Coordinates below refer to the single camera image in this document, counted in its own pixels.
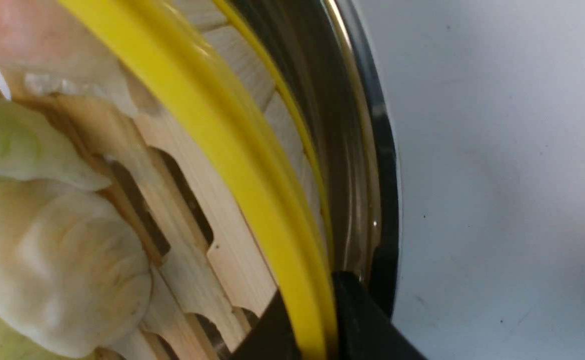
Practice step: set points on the large green dumpling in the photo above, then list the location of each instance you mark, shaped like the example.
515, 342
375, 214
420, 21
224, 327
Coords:
32, 149

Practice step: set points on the yellow-rimmed bamboo steamer basket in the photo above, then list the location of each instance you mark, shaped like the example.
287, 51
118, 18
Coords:
216, 174

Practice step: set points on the stainless steel pot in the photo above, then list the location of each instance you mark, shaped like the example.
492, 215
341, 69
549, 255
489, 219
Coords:
322, 50

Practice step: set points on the white dumpling right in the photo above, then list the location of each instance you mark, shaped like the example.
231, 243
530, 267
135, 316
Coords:
73, 273

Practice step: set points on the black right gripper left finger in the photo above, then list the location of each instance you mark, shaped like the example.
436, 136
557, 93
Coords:
272, 338

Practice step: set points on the pink dumpling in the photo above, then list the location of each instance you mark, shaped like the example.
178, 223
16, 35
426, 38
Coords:
57, 54

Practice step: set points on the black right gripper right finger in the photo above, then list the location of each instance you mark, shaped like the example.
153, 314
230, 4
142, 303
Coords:
365, 332

